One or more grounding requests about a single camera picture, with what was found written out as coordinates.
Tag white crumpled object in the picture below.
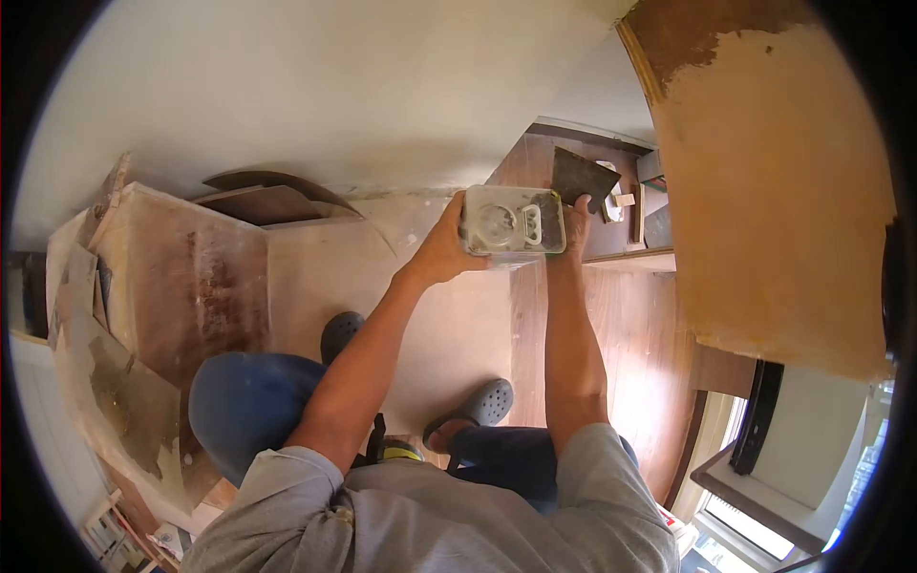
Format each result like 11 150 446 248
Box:
597 160 626 224

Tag person's body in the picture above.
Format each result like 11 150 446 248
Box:
179 423 682 573

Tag curved dark wooden boards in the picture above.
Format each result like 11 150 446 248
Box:
192 170 368 230

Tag orange plastered panel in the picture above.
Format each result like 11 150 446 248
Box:
618 0 898 383

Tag person's legs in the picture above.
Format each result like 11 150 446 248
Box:
188 310 640 517

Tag rack with papers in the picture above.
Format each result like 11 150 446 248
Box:
77 487 189 573

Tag clear plastic container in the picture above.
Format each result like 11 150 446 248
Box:
458 185 568 270

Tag window with dark frame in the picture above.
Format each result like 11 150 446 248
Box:
665 358 896 573

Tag stained plywood cabinet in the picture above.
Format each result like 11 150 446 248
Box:
46 152 275 518

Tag person's left hand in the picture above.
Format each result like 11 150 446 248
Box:
398 190 495 289

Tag dark putty knife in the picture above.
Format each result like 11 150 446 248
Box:
549 146 623 215

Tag person's right hand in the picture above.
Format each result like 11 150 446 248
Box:
547 193 594 263

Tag narrow wooden strip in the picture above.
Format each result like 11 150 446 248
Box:
629 183 646 245

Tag black bar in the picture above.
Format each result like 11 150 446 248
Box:
728 360 786 477

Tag person's right fingers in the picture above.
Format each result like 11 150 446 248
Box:
566 193 594 232

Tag brown wooden shelf unit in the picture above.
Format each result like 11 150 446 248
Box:
487 117 679 275

